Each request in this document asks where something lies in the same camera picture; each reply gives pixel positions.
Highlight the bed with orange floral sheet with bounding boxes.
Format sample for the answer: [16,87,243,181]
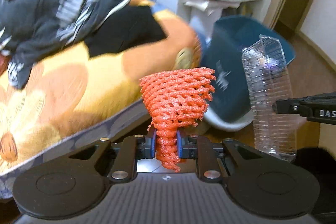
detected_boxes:
[0,0,204,199]

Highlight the red foam net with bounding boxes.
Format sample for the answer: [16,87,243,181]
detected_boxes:
[139,67,216,172]

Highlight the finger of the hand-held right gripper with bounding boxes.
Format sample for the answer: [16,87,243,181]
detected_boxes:
[272,97,309,116]

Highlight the stack of white papers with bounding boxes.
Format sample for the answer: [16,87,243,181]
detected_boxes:
[184,0,242,17]

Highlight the black garment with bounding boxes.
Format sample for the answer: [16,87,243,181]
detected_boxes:
[84,5,168,58]

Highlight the teal plastic bin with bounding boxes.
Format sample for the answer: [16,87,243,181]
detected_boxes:
[203,15,296,125]

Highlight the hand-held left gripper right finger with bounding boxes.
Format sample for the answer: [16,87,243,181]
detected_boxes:
[176,130,266,183]

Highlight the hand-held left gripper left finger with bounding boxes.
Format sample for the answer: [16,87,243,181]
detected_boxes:
[68,125,156,183]

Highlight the clear plastic tray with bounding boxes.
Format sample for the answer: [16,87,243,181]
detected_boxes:
[241,34,298,163]

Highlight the black leaf-print duvet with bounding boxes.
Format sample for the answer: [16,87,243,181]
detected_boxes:
[0,0,137,90]

